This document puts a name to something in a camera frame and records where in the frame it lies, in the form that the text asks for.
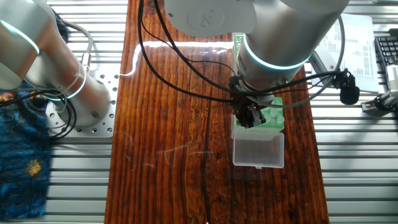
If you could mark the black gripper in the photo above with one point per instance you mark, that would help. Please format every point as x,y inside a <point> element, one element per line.
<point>249,106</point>

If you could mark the tall green pipette tip holder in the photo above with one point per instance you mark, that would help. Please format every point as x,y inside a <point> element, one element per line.
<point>258,149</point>

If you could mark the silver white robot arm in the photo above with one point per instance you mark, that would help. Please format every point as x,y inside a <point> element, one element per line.
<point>280,37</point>

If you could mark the brown wooden board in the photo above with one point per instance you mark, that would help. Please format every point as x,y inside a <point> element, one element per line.
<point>168,137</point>

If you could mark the printed white paper sheet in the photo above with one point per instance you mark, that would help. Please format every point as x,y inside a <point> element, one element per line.
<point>360,50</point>

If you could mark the black keyboard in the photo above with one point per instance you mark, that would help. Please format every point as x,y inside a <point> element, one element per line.
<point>387,50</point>

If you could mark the blue patterned cloth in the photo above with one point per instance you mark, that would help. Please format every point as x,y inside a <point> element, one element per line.
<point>22,168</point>

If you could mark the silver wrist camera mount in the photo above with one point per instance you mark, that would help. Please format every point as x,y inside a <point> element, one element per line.
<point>326,62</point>

